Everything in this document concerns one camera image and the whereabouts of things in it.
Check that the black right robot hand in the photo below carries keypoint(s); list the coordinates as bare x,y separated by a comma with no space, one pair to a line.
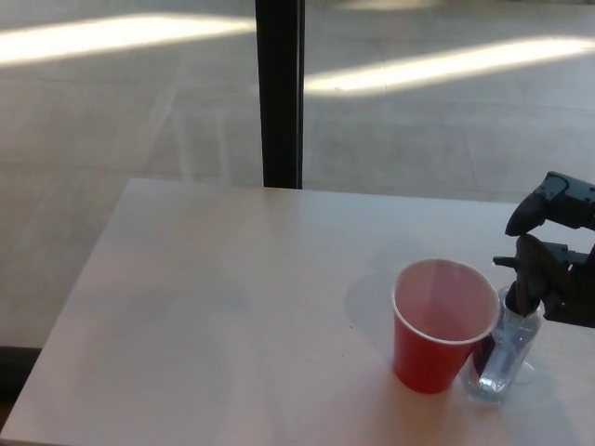
553,279

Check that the clear pump soap bottle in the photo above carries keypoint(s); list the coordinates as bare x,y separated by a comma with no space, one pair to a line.
504,346

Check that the red plastic cup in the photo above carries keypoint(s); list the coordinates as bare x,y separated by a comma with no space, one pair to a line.
423,358

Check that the black window frame post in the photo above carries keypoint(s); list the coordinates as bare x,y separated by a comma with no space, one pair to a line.
280,93

